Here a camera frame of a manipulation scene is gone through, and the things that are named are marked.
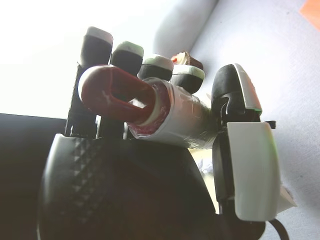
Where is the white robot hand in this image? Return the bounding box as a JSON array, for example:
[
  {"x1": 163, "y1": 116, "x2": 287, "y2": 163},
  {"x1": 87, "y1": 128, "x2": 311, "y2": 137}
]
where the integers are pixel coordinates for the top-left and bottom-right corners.
[{"x1": 37, "y1": 25, "x2": 281, "y2": 240}]

